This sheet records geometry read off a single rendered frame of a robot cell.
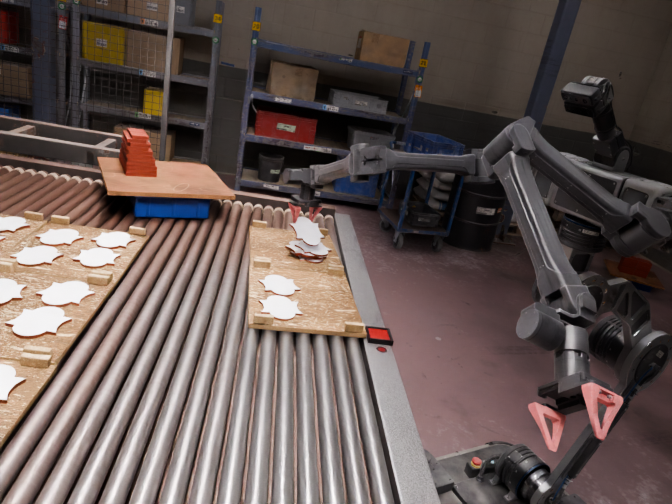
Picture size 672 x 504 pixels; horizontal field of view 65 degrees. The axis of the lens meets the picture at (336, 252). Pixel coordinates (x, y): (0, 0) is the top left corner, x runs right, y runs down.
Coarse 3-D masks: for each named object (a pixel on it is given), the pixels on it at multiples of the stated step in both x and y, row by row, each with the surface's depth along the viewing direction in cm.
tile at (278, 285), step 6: (270, 276) 180; (276, 276) 181; (264, 282) 175; (270, 282) 176; (276, 282) 177; (282, 282) 178; (288, 282) 179; (270, 288) 172; (276, 288) 173; (282, 288) 174; (288, 288) 174; (294, 288) 175; (276, 294) 170; (282, 294) 170; (288, 294) 170
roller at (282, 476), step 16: (288, 208) 263; (288, 224) 241; (288, 336) 152; (288, 352) 144; (288, 368) 137; (288, 384) 131; (288, 400) 125; (288, 416) 120; (288, 432) 115; (288, 448) 111; (288, 464) 107; (272, 480) 104; (288, 480) 103; (272, 496) 100; (288, 496) 99
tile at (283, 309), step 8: (272, 296) 167; (280, 296) 168; (264, 304) 161; (272, 304) 162; (280, 304) 163; (288, 304) 164; (296, 304) 165; (264, 312) 157; (272, 312) 158; (280, 312) 159; (288, 312) 159; (296, 312) 160; (280, 320) 156; (288, 320) 156
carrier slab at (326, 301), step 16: (256, 272) 183; (272, 272) 186; (288, 272) 188; (304, 272) 191; (256, 288) 172; (304, 288) 179; (320, 288) 181; (336, 288) 183; (256, 304) 162; (304, 304) 168; (320, 304) 170; (336, 304) 172; (352, 304) 174; (304, 320) 158; (320, 320) 160; (336, 320) 162; (352, 320) 164; (352, 336) 158
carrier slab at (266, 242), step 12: (252, 228) 223; (264, 228) 225; (252, 240) 210; (264, 240) 213; (276, 240) 215; (288, 240) 218; (300, 240) 220; (324, 240) 225; (252, 252) 199; (264, 252) 201; (276, 252) 203; (288, 252) 206; (336, 252) 215; (252, 264) 189; (276, 264) 193; (288, 264) 195; (300, 264) 197; (312, 264) 199; (324, 264) 201; (336, 264) 203
